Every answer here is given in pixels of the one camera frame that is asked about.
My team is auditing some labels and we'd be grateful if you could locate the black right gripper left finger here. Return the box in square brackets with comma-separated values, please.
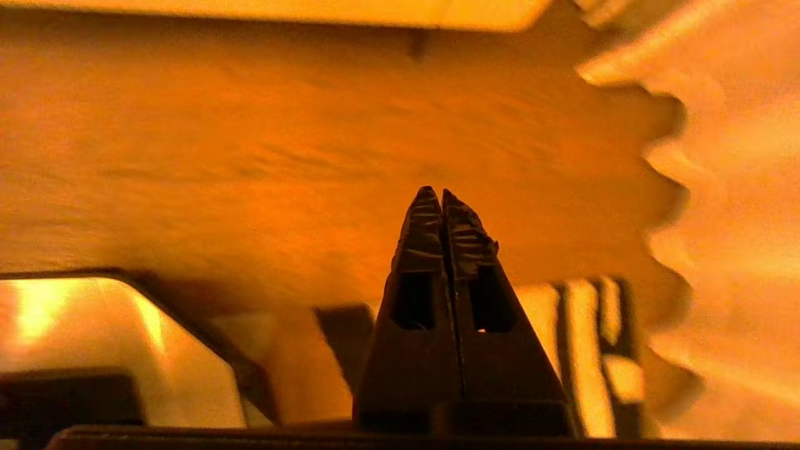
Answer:
[352, 185, 464, 433]

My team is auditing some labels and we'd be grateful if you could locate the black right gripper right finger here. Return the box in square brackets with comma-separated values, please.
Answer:
[441, 187, 576, 436]

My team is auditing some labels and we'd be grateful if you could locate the white long low cabinet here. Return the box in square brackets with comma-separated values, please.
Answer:
[0, 0, 554, 33]

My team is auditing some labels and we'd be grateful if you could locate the black cabinet leg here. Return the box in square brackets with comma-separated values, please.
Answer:
[405, 28, 433, 62]

